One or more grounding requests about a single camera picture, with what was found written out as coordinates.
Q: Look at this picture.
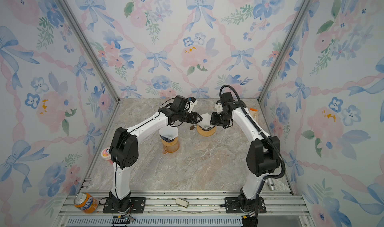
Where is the wooden ring lid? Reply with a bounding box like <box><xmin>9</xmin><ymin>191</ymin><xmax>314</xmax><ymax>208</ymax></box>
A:
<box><xmin>197</xmin><ymin>125</ymin><xmax>217</xmax><ymax>137</ymax></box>

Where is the white paper coffee filter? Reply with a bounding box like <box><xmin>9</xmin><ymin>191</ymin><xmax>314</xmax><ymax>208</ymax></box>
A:
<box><xmin>159</xmin><ymin>126</ymin><xmax>179</xmax><ymax>142</ymax></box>

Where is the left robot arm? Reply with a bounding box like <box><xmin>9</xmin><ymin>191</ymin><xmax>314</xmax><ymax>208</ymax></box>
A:
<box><xmin>107</xmin><ymin>95</ymin><xmax>202</xmax><ymax>214</ymax></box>

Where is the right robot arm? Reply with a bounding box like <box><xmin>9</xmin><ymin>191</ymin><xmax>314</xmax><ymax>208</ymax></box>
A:
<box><xmin>210</xmin><ymin>92</ymin><xmax>286</xmax><ymax>213</ymax></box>

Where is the orange coffee filter pack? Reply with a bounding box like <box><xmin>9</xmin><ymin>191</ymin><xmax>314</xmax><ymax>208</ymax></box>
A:
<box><xmin>250</xmin><ymin>108</ymin><xmax>258</xmax><ymax>121</ymax></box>

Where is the orange glass carafe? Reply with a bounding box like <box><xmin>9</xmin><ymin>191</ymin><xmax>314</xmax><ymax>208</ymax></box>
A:
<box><xmin>162</xmin><ymin>137</ymin><xmax>180</xmax><ymax>154</ymax></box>

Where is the silver microphone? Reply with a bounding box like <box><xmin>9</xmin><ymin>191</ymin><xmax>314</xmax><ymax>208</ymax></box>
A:
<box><xmin>267</xmin><ymin>178</ymin><xmax>276</xmax><ymax>191</ymax></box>

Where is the orange soda can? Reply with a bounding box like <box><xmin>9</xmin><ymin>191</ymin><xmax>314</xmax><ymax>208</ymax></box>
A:
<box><xmin>74</xmin><ymin>192</ymin><xmax>98</xmax><ymax>214</ymax></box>

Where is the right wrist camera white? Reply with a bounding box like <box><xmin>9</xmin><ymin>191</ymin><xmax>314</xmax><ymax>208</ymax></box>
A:
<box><xmin>215</xmin><ymin>103</ymin><xmax>223</xmax><ymax>114</ymax></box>

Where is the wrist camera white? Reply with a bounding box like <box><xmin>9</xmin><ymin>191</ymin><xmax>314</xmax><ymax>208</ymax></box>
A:
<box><xmin>215</xmin><ymin>103</ymin><xmax>223</xmax><ymax>114</ymax></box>
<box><xmin>187</xmin><ymin>97</ymin><xmax>198</xmax><ymax>113</ymax></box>

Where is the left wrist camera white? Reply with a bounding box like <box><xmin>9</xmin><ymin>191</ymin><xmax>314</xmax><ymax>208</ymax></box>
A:
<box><xmin>187</xmin><ymin>97</ymin><xmax>198</xmax><ymax>113</ymax></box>

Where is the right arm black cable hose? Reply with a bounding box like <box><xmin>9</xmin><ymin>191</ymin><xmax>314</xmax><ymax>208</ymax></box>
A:
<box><xmin>219</xmin><ymin>84</ymin><xmax>286</xmax><ymax>198</ymax></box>

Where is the white small block on rail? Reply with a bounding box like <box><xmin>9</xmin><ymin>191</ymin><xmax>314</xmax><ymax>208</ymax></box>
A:
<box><xmin>175</xmin><ymin>198</ymin><xmax>189</xmax><ymax>208</ymax></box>

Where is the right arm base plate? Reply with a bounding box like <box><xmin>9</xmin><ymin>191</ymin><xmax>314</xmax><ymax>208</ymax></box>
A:
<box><xmin>220</xmin><ymin>197</ymin><xmax>267</xmax><ymax>214</ymax></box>

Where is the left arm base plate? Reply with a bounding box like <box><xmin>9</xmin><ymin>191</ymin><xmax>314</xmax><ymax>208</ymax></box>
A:
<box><xmin>103</xmin><ymin>196</ymin><xmax>147</xmax><ymax>214</ymax></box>

